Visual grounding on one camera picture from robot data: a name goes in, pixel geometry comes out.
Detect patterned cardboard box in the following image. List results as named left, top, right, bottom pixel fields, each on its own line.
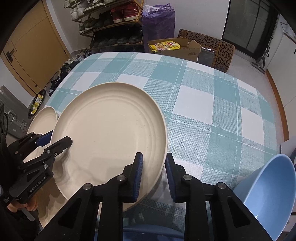
left=178, top=29, right=235, bottom=73

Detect white trash bin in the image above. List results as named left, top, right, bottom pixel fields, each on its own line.
left=28, top=89, right=46, bottom=119

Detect wooden door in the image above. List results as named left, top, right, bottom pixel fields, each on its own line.
left=1, top=1, right=70, bottom=96

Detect person's left hand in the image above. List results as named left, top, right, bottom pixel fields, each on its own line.
left=7, top=194, right=39, bottom=212

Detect black framed glass door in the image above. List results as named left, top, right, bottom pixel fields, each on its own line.
left=222, top=0, right=278, bottom=59

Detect blue bowl right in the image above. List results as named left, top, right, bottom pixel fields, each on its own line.
left=233, top=154, right=295, bottom=240

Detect silver suitcase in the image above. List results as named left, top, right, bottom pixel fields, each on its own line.
left=1, top=85, right=32, bottom=138

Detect large cream plate front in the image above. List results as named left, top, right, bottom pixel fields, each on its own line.
left=51, top=82, right=168, bottom=201

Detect vacuum cleaner head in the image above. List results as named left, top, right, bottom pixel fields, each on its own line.
left=250, top=46, right=270, bottom=74

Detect white lower cabinets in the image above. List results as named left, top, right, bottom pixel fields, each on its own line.
left=265, top=14, right=296, bottom=117

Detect purple bag bin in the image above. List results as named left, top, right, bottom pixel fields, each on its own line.
left=142, top=3, right=175, bottom=52

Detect teal checkered tablecloth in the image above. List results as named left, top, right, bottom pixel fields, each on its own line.
left=48, top=52, right=278, bottom=232

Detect wooden shoe rack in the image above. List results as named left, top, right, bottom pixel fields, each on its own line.
left=64, top=1, right=144, bottom=52

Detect open cardboard box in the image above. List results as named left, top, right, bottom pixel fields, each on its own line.
left=147, top=38, right=202, bottom=62

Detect yellow snack bag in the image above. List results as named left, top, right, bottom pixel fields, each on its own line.
left=149, top=40, right=181, bottom=52

